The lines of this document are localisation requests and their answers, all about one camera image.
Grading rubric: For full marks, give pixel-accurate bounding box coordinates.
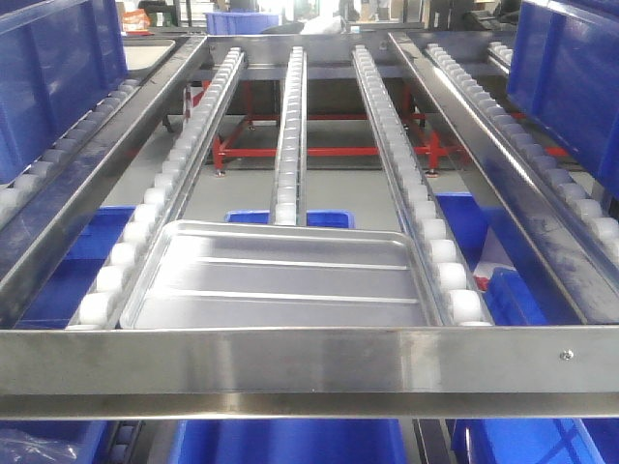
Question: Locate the left white roller rail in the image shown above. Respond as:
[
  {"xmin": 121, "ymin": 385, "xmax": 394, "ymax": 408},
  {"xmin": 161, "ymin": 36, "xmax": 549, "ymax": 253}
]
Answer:
[{"xmin": 68, "ymin": 46, "xmax": 246, "ymax": 331}]

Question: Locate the silver metal tray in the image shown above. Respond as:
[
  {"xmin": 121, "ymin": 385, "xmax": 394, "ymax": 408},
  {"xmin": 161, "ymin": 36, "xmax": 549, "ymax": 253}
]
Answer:
[{"xmin": 119, "ymin": 220, "xmax": 431, "ymax": 330}]

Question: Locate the blue bin bottom centre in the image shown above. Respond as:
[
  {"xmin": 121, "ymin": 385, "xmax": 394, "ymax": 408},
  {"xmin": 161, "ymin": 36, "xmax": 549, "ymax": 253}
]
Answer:
[{"xmin": 165, "ymin": 419, "xmax": 407, "ymax": 463}]

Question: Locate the blue bin upper right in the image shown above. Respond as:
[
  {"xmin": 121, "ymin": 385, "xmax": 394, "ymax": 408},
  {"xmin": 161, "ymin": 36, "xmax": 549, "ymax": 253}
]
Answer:
[{"xmin": 507, "ymin": 1, "xmax": 618, "ymax": 195}]

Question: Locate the left steel divider rail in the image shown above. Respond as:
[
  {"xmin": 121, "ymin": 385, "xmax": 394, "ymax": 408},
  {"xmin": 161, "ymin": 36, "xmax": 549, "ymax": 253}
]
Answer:
[{"xmin": 1, "ymin": 36, "xmax": 208, "ymax": 329}]

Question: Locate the red metal floor frame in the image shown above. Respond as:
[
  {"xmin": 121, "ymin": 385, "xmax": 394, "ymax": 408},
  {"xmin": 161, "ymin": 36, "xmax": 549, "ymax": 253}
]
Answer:
[{"xmin": 212, "ymin": 79, "xmax": 572, "ymax": 176}]

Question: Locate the blue bin upper left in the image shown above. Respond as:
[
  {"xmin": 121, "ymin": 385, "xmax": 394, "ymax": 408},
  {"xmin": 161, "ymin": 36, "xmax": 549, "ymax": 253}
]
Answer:
[{"xmin": 1, "ymin": 1, "xmax": 128, "ymax": 184}]

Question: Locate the far left roller rail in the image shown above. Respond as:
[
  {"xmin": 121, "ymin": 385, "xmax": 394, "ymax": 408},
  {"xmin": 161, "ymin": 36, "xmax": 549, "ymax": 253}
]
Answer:
[{"xmin": 1, "ymin": 78, "xmax": 139, "ymax": 228}]

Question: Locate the steel divider rail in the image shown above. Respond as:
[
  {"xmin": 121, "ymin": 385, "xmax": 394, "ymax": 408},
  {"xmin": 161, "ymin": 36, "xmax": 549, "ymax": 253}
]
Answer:
[
  {"xmin": 1, "ymin": 36, "xmax": 208, "ymax": 329},
  {"xmin": 389, "ymin": 32, "xmax": 618, "ymax": 324}
]

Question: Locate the right white roller rail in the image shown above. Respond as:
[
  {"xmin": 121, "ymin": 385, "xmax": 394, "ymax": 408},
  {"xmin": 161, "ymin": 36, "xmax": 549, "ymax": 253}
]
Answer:
[{"xmin": 351, "ymin": 45, "xmax": 494, "ymax": 327}]

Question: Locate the blue bin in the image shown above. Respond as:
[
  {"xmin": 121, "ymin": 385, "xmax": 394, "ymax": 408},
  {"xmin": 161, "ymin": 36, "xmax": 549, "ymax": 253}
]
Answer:
[
  {"xmin": 449, "ymin": 418, "xmax": 618, "ymax": 463},
  {"xmin": 507, "ymin": 1, "xmax": 618, "ymax": 195},
  {"xmin": 165, "ymin": 419, "xmax": 407, "ymax": 463},
  {"xmin": 15, "ymin": 206, "xmax": 134, "ymax": 330},
  {"xmin": 224, "ymin": 209, "xmax": 355, "ymax": 229},
  {"xmin": 436, "ymin": 192, "xmax": 578, "ymax": 326},
  {"xmin": 1, "ymin": 1, "xmax": 128, "ymax": 184}
]

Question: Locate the steel front frame bar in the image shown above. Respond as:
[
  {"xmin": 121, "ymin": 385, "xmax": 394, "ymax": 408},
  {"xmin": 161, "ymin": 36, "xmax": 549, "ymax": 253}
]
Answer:
[{"xmin": 1, "ymin": 326, "xmax": 618, "ymax": 420}]

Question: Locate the blue bin bottom right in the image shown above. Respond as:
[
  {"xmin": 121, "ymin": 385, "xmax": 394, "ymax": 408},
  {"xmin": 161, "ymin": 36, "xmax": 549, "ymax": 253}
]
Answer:
[{"xmin": 449, "ymin": 418, "xmax": 618, "ymax": 463}]

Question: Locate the white roller rail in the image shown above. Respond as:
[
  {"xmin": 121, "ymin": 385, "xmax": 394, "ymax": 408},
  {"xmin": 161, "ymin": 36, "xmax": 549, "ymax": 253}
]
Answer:
[
  {"xmin": 269, "ymin": 46, "xmax": 308, "ymax": 226},
  {"xmin": 68, "ymin": 46, "xmax": 246, "ymax": 331},
  {"xmin": 351, "ymin": 45, "xmax": 494, "ymax": 327}
]

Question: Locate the blue bin lower left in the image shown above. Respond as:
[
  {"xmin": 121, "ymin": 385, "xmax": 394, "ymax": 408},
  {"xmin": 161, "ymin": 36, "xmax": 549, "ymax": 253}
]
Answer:
[{"xmin": 15, "ymin": 206, "xmax": 134, "ymax": 330}]

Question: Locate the right steel divider rail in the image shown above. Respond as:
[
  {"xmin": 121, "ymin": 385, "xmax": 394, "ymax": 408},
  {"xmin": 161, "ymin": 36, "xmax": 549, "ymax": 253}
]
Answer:
[{"xmin": 389, "ymin": 32, "xmax": 618, "ymax": 324}]

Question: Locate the blue bin lower centre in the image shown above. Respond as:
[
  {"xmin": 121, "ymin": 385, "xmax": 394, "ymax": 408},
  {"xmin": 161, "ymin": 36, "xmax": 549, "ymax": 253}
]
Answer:
[{"xmin": 224, "ymin": 209, "xmax": 355, "ymax": 229}]

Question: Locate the blue bin far background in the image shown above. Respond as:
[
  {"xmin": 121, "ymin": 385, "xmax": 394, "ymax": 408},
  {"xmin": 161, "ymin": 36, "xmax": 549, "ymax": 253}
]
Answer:
[{"xmin": 205, "ymin": 12, "xmax": 280, "ymax": 36}]

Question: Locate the centre white roller rail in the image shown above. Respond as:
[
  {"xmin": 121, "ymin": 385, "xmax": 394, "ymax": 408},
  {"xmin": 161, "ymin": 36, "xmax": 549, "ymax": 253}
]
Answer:
[{"xmin": 269, "ymin": 46, "xmax": 308, "ymax": 226}]

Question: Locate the far right roller rail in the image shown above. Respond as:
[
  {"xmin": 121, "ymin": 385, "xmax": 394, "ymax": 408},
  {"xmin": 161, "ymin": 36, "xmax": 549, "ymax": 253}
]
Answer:
[{"xmin": 426, "ymin": 43, "xmax": 618, "ymax": 264}]

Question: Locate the blue bin lower right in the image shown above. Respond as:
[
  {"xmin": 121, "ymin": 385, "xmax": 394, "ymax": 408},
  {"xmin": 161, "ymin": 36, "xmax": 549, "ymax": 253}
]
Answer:
[{"xmin": 436, "ymin": 192, "xmax": 578, "ymax": 326}]

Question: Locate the grey tray far left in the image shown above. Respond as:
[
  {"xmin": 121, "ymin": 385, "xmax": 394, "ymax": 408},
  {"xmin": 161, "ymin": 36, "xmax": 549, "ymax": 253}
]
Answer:
[{"xmin": 123, "ymin": 38, "xmax": 176, "ymax": 76}]

